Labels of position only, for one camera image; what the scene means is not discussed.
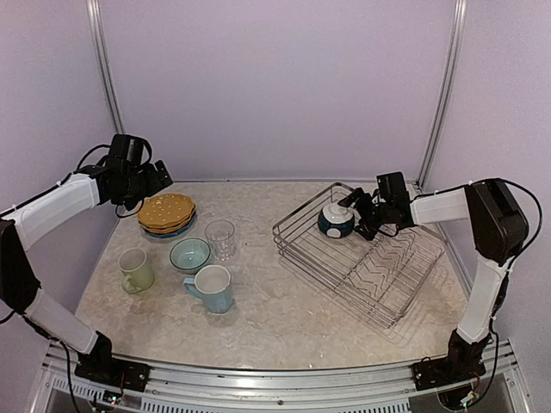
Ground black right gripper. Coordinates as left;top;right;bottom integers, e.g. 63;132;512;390
337;188;392;241

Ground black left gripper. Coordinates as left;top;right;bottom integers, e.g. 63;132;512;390
117;159;173;210

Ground dark teal white bowl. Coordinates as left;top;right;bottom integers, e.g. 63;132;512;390
317;202;355;239

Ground yellow polka dot plate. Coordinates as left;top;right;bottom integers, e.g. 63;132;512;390
138;208;196;234

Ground blue polka dot plate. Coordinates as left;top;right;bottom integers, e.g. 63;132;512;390
142;213;197;239

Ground pale striped bowl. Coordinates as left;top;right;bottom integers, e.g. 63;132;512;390
169;237;211;274

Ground clear glass cup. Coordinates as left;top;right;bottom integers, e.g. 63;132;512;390
205;219;236;262

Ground light green cup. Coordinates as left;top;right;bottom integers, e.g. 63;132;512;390
117;248;155;294

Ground light blue cup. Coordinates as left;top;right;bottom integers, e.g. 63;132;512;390
183;265;233;314

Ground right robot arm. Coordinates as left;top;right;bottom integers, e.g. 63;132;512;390
318;171;543;382

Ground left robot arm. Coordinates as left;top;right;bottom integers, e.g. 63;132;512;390
1;134;172;383

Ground metal wire dish rack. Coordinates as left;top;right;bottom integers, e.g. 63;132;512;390
272;182;444;329

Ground right aluminium corner post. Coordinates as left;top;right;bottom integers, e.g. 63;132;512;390
416;0;468;189

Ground aluminium corner post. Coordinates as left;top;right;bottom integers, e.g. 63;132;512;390
85;0;125;133
416;0;468;189

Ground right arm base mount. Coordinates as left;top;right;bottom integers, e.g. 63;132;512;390
411;357;486;391

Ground left aluminium corner post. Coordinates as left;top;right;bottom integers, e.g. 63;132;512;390
85;0;125;133

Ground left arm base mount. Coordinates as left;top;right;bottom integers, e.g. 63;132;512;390
75;359;151;392

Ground aluminium front frame rail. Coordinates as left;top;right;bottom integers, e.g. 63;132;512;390
29;339;530;413

